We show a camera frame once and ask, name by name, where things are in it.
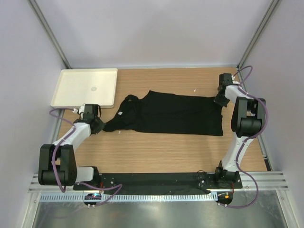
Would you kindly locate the black tank top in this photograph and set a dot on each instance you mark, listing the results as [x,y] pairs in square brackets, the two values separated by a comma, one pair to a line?
[168,113]

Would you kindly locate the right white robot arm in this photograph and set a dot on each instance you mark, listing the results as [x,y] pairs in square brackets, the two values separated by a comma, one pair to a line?
[248,120]

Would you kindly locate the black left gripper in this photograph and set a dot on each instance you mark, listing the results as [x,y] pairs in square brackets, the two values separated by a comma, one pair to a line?
[101,126]

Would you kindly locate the aluminium rail front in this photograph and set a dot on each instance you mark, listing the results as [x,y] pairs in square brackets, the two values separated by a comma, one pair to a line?
[266,180]

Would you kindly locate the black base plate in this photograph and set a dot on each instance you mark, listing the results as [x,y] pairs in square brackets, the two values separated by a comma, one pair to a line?
[187,183]

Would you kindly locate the left aluminium frame post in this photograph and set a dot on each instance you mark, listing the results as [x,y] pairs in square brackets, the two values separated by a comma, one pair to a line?
[46,27]

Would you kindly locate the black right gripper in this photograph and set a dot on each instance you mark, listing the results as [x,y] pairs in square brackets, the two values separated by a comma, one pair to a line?
[218,101]

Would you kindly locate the slotted cable duct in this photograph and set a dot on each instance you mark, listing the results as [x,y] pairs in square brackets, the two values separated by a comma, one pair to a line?
[95,197]

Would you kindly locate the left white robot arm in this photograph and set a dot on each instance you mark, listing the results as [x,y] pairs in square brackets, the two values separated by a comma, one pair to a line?
[57,161]

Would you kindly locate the white plastic tray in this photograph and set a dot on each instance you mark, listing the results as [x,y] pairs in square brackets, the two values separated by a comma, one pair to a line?
[76,87]

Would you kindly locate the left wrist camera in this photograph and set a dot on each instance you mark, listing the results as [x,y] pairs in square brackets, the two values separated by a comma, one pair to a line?
[79,110]

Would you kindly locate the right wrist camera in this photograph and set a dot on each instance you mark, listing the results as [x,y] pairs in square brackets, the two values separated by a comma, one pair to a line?
[235,80]

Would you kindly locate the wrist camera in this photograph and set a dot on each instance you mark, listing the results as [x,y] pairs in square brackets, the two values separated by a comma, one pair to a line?
[79,110]
[235,80]

